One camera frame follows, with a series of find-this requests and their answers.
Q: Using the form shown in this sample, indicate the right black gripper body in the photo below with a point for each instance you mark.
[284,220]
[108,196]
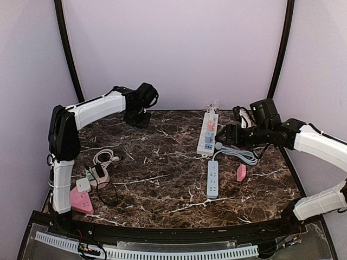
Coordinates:
[247,141]

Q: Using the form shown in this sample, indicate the white slotted cable duct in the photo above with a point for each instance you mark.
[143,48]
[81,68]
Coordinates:
[128,250]

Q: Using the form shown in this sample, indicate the right black frame post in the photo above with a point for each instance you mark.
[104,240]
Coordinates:
[282,48]

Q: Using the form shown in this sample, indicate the white multicolour power strip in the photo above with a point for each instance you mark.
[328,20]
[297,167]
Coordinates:
[203,148]

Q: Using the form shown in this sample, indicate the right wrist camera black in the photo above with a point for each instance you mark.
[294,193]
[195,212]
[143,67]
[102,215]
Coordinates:
[262,113]

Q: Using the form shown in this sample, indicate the left black frame post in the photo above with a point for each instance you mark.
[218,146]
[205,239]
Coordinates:
[60,16]

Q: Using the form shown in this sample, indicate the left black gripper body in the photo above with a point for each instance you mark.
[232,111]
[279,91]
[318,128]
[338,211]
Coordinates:
[136,118]

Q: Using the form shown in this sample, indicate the pink triangular power socket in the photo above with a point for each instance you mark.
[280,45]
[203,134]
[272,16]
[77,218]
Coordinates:
[80,202]

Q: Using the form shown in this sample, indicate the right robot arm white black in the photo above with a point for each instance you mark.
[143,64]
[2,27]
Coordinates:
[299,136]

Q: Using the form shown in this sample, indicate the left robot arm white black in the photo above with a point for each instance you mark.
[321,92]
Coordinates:
[66,122]

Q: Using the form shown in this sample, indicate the black front rail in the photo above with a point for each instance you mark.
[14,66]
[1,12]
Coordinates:
[276,237]

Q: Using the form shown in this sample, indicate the pink charger plug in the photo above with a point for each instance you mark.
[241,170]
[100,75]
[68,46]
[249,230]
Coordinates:
[211,126]

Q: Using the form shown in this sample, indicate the black frame post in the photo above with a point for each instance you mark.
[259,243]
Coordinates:
[282,48]
[60,16]

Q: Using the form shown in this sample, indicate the light blue charger plug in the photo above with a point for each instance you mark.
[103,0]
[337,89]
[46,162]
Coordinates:
[208,137]

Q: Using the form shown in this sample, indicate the green plug adapter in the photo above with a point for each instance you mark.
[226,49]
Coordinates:
[89,173]

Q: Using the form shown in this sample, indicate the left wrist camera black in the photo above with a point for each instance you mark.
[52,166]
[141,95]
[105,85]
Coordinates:
[146,95]

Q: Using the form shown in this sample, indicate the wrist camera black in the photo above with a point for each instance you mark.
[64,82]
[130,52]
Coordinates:
[146,95]
[262,113]

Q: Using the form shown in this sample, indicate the pink round socket base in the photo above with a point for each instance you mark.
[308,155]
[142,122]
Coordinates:
[100,177]

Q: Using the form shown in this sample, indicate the white square charger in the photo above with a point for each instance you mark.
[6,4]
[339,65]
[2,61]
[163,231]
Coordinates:
[83,185]

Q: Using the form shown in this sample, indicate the pink square plug adapter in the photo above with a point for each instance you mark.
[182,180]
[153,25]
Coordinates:
[241,173]

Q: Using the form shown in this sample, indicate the blue square plug adapter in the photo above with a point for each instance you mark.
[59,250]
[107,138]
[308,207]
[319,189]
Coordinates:
[138,128]

